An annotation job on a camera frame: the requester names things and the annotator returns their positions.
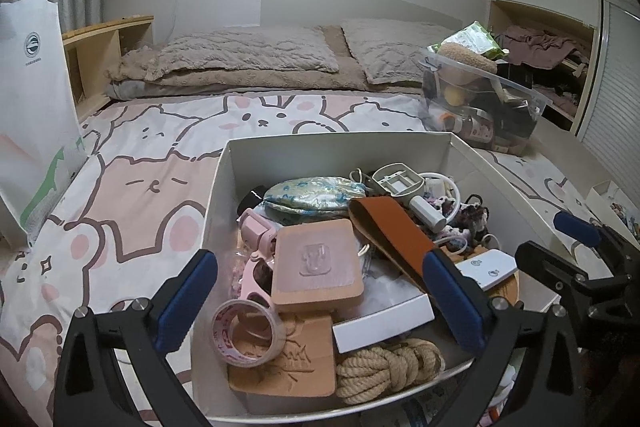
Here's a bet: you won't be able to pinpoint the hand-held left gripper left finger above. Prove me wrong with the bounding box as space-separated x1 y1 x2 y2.
54 249 219 427

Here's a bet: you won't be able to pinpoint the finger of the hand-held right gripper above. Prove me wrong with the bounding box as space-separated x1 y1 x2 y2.
552 211 640 265
514 241 616 288

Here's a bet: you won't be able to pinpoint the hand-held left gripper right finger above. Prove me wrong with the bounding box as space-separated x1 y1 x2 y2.
422 249 588 427

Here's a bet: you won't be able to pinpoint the clear tape roll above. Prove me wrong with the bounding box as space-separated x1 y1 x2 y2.
210 299 287 367

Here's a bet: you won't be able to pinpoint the slim white box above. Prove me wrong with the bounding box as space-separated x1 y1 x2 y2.
332 293 435 354

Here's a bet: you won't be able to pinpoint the white cardboard box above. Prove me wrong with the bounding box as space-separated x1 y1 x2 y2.
192 132 596 423

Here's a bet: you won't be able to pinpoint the pink sunglasses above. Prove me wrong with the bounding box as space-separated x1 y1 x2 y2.
231 254 281 313

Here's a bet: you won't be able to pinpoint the white cylinder device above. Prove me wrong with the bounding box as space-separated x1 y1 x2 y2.
410 196 447 232

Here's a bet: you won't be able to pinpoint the pink phone holder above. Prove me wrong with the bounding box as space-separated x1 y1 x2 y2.
237 207 278 258

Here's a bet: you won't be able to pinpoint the carved wooden block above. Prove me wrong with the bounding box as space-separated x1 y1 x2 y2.
227 312 337 398

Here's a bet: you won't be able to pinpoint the clear plastic storage bin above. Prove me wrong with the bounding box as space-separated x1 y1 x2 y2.
419 44 546 155

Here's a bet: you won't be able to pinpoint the grey plastic holder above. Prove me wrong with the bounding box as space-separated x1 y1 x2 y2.
370 162 426 198

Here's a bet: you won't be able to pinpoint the wooden adhesive hook card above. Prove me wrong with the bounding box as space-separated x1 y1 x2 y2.
272 219 366 313

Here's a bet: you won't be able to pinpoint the pink bunny printed bedsheet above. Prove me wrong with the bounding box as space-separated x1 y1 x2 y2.
0 94 640 427

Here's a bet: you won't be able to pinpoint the white shutter door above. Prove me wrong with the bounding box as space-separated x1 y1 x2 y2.
577 0 640 188

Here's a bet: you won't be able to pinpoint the black box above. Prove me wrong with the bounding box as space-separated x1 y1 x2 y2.
495 62 536 90

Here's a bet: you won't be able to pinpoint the blue floral pouch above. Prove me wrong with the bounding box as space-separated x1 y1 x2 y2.
262 177 368 214

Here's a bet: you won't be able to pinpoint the pile of clothes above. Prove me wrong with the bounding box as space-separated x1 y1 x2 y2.
492 24 591 108

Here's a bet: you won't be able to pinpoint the brown fluffy slipper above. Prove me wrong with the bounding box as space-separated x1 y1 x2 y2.
437 43 498 75

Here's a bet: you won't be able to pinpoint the green snack packet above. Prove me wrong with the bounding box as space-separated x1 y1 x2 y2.
440 22 508 60

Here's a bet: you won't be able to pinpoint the brown fleece duvet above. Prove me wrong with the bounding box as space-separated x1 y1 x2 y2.
105 24 451 100

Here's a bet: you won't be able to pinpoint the white tote bag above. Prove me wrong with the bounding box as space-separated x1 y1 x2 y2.
0 0 88 248

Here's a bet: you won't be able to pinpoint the beige quilted pillow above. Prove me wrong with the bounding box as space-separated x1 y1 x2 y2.
145 27 341 82
341 18 463 85

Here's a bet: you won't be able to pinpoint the wooden bedside shelf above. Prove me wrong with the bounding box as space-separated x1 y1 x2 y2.
62 16 155 125

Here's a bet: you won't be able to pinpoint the white headboard panel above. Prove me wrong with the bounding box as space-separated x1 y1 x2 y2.
261 0 463 30

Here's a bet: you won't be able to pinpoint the brown leather strap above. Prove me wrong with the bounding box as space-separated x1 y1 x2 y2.
347 196 436 294

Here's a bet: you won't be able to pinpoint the beige coiled rope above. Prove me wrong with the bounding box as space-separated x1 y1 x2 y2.
335 338 446 405

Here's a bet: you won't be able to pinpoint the white charging cable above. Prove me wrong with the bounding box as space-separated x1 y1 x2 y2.
422 172 463 228

